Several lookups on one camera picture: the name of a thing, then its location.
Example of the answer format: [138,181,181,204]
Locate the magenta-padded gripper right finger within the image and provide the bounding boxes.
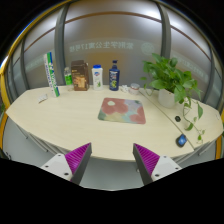
[132,143,183,186]

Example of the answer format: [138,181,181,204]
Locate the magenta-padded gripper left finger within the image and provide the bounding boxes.
[40,142,93,186]

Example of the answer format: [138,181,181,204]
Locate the blue computer mouse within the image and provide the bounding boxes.
[175,133,188,148]

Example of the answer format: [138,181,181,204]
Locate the floral pastel mouse pad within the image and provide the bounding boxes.
[97,97,147,125]

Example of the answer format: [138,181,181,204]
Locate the green plant in white pot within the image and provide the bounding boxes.
[139,52,205,144]

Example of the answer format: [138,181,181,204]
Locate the small white packet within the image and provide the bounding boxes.
[37,94,49,104]

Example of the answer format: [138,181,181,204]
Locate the small round white jar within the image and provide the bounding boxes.
[129,82,141,96]

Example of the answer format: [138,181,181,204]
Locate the small white crumpled object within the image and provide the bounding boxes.
[119,84,130,94]

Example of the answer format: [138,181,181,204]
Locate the clear bottle with green label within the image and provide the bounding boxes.
[63,66,74,92]

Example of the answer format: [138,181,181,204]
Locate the brown carton box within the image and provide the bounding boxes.
[70,59,90,92]

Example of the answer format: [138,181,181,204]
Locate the white bottle with blue cap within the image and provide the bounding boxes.
[91,64,104,91]

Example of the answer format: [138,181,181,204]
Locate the tall white green tube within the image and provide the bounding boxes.
[43,51,61,98]

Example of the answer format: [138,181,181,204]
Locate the dark blue pump bottle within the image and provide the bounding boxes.
[108,59,121,92]

